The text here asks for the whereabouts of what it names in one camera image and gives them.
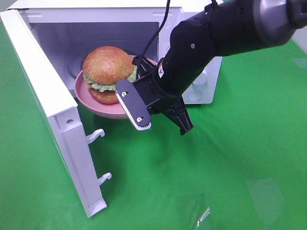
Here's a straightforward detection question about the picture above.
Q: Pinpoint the round door release button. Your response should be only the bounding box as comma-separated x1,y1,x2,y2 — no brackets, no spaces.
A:
188,90,202,102

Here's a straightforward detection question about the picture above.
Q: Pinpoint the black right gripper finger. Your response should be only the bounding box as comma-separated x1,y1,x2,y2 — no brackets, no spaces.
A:
159,97,194,135
132,55,156,78

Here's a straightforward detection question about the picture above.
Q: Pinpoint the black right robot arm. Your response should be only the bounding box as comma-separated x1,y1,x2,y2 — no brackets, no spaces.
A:
120,0,307,120

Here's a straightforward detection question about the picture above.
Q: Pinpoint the clear tape patch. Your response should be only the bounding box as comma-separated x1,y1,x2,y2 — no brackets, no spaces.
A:
176,192,212,230
247,178,284,227
293,57,307,69

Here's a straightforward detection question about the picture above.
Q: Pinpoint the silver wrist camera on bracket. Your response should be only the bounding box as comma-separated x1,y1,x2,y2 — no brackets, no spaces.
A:
116,74,161,131

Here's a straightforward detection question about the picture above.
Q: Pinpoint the lower white control knob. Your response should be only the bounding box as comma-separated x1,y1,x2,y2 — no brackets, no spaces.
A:
192,71,208,88

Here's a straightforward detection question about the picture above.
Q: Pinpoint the pink plate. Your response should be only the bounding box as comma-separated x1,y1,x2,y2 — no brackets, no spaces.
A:
74,71,128,119

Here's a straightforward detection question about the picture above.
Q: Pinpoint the burger with lettuce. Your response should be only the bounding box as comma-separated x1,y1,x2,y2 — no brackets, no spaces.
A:
83,46,137,104

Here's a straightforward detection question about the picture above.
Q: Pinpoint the white microwave door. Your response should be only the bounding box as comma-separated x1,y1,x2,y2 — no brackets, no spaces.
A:
0,10,112,217

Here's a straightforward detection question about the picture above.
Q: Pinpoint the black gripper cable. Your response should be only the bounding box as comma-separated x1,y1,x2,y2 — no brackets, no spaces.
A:
136,0,171,63

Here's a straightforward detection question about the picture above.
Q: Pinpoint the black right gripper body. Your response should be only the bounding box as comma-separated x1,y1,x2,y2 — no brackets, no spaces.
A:
138,52,212,115

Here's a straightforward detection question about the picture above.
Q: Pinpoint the clear tape patch front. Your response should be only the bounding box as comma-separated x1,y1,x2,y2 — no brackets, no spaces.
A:
176,192,212,230

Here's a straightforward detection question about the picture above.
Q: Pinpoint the clear tape patch far right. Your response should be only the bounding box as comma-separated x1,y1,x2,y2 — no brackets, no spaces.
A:
293,57,307,69

